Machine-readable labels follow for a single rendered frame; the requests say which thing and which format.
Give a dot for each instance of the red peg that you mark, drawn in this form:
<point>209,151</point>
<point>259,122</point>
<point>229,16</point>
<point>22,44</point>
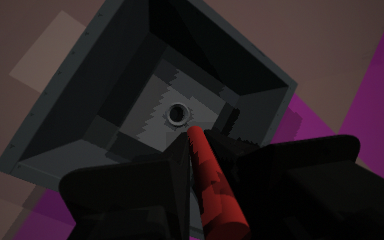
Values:
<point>220,214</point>

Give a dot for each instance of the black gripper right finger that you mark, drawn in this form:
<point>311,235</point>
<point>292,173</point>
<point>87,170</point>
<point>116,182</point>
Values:
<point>254,173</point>

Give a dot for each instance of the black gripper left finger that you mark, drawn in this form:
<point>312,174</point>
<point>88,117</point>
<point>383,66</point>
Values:
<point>163,181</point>

